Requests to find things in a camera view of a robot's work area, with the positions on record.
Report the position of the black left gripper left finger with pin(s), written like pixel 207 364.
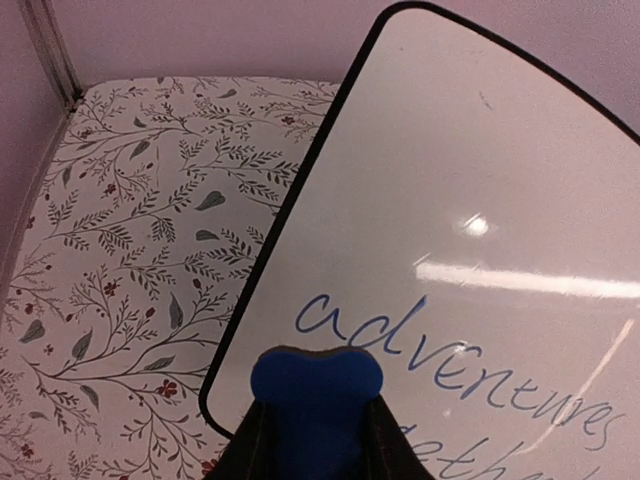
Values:
pixel 248 455

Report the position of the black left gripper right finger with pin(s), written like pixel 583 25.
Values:
pixel 389 454

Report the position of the blue whiteboard eraser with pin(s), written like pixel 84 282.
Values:
pixel 316 402

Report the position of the small black-framed whiteboard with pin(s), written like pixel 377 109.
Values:
pixel 471 218

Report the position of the left aluminium frame post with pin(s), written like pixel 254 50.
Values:
pixel 46 37

